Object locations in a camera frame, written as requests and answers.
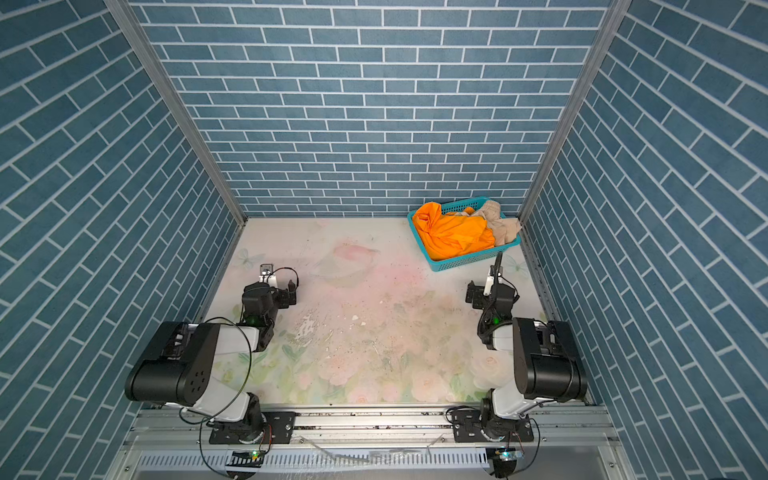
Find teal plastic basket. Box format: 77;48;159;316
407;197;521;272

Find orange shorts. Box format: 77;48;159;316
411;202;495;261

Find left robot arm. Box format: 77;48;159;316
125;274;299;447

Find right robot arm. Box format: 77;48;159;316
445;282;588;443

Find beige shorts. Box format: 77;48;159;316
470;200;522;247

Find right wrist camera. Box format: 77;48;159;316
483;252;503;297

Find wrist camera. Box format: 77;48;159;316
259;264;277;288
483;252;503;297

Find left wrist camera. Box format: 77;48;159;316
259;264;277;288

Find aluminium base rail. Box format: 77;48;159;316
107;402;632;479

